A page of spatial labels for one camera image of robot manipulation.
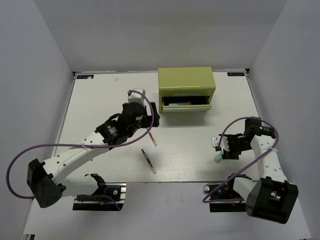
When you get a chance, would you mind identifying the green eraser stick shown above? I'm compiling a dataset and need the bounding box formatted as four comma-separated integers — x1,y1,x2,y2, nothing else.
214,153,223,163

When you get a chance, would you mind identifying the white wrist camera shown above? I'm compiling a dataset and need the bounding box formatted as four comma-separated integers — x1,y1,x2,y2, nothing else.
211,135,230,152
127,88,146,107

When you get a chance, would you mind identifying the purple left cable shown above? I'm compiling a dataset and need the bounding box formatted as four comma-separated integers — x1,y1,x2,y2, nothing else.
6,90,155,211

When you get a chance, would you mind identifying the red refill pen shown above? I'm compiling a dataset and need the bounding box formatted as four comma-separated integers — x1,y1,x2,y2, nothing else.
148,132,158,147

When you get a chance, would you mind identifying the right corner label sticker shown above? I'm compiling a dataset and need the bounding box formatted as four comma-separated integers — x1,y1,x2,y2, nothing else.
227,72,245,77

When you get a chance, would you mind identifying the blue cap marker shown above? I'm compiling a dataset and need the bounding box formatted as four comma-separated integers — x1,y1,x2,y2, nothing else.
168,101,192,106

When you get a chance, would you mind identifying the green metal tool chest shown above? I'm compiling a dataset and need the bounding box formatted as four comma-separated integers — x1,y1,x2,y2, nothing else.
158,66,216,113

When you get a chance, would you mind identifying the corner label sticker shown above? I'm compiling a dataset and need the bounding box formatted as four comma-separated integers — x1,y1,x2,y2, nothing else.
227,72,245,77
76,74,94,79

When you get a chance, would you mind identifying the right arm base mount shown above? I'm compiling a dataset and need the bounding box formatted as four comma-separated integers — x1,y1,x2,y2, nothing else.
203,183,251,214

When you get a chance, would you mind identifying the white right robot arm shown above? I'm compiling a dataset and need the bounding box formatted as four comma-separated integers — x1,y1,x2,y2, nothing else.
211,117,299,224

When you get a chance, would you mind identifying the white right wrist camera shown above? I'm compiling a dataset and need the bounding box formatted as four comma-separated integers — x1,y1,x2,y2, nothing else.
211,135,230,152

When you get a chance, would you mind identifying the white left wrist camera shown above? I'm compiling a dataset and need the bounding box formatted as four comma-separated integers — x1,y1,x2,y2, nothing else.
127,88,146,107

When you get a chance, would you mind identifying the left corner label sticker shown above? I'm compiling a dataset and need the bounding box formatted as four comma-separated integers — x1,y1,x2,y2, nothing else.
76,74,94,79

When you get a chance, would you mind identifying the blue refill pen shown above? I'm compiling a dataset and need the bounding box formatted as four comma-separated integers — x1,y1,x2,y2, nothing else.
141,149,157,174

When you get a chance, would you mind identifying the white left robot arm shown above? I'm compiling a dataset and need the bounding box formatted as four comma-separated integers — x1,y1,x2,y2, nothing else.
27,102,160,208

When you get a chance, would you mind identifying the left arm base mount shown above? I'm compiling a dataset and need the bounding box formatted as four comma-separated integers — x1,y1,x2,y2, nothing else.
72,183,127,212

